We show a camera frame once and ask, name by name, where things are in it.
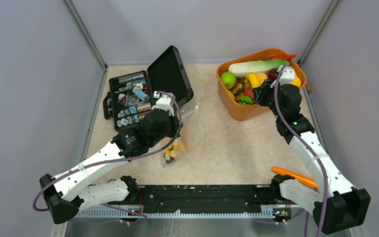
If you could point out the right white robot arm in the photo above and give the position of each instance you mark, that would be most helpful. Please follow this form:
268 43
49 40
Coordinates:
336 204

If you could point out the yellow bell pepper toy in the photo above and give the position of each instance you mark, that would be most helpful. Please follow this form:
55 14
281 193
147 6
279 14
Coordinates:
174 151

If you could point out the red chili toy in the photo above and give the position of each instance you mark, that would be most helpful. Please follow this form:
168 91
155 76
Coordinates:
287 57

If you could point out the orange carrot toy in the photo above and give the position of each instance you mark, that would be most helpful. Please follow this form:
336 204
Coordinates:
310 183

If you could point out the green apple toy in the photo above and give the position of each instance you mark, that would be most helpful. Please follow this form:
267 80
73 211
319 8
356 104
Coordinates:
228 79

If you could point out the black open case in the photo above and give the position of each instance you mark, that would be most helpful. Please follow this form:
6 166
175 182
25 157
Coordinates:
130 97

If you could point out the clear dotted zip bag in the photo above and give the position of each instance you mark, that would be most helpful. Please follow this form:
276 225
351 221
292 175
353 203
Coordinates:
191 134

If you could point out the dark purple fruit toy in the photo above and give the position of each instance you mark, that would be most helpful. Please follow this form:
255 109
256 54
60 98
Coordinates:
272 74

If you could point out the yellow banana toy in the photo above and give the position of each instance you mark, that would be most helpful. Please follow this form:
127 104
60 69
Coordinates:
253 80

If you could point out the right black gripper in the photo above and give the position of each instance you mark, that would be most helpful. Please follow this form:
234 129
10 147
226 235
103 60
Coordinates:
261 92

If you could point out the green white cabbage toy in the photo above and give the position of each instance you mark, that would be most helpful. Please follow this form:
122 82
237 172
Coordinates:
260 66

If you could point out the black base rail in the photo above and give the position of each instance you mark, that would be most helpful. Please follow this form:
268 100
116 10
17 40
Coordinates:
207 199

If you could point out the orange plastic basket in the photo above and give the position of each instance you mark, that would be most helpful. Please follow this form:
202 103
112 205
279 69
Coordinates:
236 111

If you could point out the yellow pear toy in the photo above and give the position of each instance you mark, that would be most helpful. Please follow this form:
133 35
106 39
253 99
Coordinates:
296 81

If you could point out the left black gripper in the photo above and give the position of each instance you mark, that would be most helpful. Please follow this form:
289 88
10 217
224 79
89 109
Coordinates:
174 122

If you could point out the peach toy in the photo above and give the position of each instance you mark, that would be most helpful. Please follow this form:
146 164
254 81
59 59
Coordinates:
262 77

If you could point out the green watermelon ball toy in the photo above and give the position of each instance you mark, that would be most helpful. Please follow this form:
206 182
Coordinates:
245 100

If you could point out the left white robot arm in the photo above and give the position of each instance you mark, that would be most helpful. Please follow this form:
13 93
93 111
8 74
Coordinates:
66 194

